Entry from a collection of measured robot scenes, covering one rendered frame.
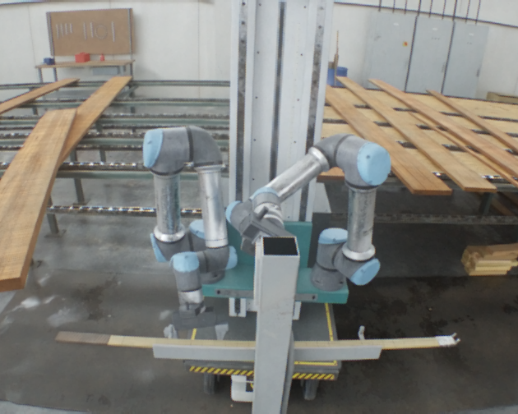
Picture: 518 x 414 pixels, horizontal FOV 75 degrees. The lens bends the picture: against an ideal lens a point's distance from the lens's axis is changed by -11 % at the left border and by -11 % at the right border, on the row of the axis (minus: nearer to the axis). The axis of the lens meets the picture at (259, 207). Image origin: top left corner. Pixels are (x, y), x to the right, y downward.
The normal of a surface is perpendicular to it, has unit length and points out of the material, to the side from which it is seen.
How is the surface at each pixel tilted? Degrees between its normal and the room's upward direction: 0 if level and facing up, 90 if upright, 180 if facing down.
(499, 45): 87
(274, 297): 90
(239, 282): 0
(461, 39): 90
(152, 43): 90
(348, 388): 0
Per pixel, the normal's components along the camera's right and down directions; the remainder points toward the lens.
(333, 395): 0.04, -0.89
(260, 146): -0.04, 0.46
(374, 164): 0.51, 0.29
